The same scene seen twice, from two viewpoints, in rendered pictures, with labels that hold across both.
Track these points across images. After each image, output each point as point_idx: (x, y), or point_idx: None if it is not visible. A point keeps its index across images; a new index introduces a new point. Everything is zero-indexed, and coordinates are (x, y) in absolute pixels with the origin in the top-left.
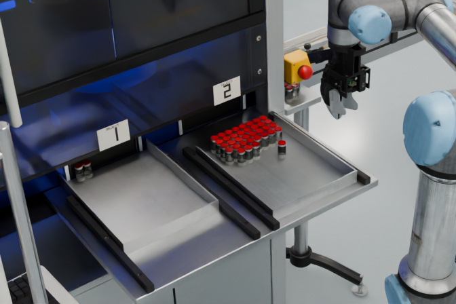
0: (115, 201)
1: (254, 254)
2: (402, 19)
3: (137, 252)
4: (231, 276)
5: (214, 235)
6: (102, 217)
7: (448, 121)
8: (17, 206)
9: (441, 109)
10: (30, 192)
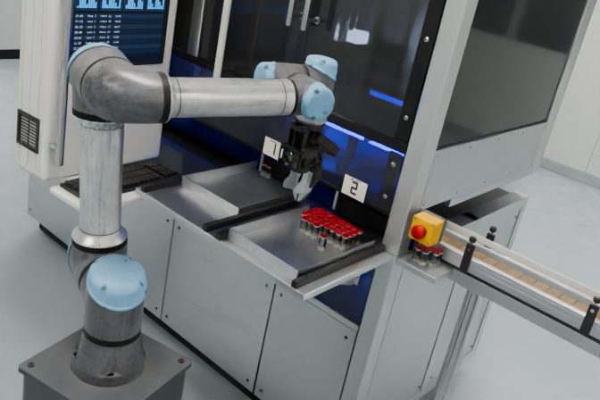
0: (240, 184)
1: (330, 365)
2: None
3: (185, 189)
4: (307, 361)
5: (206, 215)
6: (221, 179)
7: (79, 51)
8: (63, 20)
9: (87, 45)
10: (241, 158)
